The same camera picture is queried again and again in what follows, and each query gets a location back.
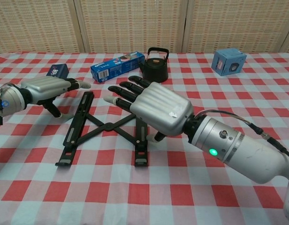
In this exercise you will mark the blue Oreo cookie box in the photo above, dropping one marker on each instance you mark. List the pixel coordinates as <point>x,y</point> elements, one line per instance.
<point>111,68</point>

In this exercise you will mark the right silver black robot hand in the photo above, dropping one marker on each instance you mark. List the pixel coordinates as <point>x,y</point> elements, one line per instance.
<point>161,107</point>

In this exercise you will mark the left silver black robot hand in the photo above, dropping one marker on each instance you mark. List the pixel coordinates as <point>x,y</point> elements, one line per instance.
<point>43,87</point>

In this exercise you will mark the light blue cube box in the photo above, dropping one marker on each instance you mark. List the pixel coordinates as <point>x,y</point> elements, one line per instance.
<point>226,63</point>

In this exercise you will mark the dark blue rectangular box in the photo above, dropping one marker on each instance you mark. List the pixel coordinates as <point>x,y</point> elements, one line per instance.
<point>58,70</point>

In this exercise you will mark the red white checked tablecloth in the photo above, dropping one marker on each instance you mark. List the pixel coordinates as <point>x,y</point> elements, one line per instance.
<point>205,187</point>

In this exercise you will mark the black folding laptop stand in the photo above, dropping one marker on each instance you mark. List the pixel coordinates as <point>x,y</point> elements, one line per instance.
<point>109,126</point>

